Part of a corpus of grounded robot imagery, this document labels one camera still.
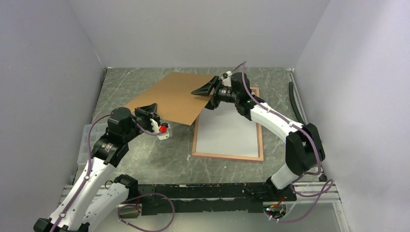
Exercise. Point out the brown backing board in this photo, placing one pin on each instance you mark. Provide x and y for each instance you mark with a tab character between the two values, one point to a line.
173	97

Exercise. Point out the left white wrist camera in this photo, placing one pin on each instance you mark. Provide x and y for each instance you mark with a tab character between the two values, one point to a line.
162	131

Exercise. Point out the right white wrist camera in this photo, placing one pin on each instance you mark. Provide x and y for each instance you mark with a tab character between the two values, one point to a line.
226	79

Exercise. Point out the clear plastic screw box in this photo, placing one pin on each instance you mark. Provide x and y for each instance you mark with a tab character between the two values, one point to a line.
97	131

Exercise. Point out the pink wooden picture frame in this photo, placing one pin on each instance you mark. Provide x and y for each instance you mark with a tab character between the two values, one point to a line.
229	157

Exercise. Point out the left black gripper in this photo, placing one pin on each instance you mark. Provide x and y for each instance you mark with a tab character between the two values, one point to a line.
148	111

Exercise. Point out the aluminium extrusion rail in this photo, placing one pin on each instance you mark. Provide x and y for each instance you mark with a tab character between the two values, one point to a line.
304	192

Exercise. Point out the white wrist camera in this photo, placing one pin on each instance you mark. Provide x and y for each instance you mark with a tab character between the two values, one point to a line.
162	131
226	79

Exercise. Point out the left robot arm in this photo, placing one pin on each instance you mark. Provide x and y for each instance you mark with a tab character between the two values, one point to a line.
103	157

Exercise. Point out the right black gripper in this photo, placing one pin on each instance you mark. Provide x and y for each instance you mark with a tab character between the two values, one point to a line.
206	90

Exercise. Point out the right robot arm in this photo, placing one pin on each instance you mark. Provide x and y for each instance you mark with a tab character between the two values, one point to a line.
303	145

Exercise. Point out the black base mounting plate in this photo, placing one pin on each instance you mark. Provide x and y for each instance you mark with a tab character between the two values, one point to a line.
157	203

